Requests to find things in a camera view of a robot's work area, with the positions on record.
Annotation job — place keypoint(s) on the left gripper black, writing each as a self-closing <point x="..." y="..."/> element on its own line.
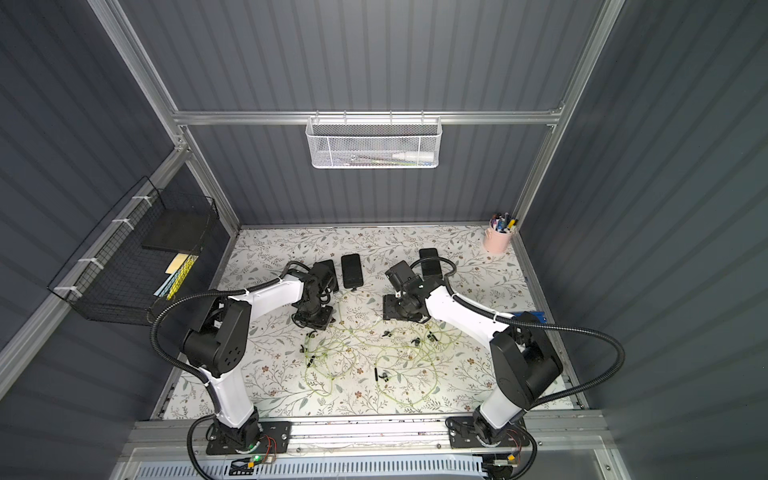
<point x="314" y="315"/>

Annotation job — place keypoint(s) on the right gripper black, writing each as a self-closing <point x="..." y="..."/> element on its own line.
<point x="398" y="308"/>

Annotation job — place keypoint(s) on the black smartphone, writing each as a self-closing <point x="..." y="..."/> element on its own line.
<point x="328" y="275"/>
<point x="352" y="271"/>
<point x="430" y="264"/>

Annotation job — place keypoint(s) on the green wired earphones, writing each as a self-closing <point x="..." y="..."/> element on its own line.
<point x="412" y="360"/>
<point x="339" y="359"/>

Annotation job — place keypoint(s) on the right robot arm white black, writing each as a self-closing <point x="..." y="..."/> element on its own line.
<point x="524" y="361"/>

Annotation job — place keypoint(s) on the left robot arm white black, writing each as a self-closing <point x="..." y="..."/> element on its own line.
<point x="217" y="338"/>

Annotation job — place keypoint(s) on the floral table mat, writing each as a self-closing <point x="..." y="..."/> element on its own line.
<point x="274" y="361"/>

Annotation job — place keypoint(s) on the pink pen cup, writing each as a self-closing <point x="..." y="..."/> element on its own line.
<point x="499" y="232"/>

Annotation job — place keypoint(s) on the blue object at mat edge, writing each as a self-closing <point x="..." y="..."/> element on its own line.
<point x="540" y="316"/>

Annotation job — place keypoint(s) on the yellow sticky notes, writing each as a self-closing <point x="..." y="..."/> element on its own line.
<point x="176" y="263"/>

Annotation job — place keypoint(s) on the white marker in basket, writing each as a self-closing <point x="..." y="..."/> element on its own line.
<point x="413" y="158"/>

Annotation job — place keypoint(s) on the black notebook in basket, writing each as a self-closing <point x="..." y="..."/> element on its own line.
<point x="177" y="232"/>

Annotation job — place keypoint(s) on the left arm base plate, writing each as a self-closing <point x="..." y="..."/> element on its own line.
<point x="261" y="438"/>

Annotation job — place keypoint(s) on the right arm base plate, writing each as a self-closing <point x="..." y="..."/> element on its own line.
<point x="472" y="431"/>

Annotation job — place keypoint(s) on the white wire mesh basket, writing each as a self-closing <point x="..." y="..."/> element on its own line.
<point x="367" y="142"/>

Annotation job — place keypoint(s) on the black wire wall basket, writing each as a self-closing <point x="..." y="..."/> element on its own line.
<point x="116" y="280"/>

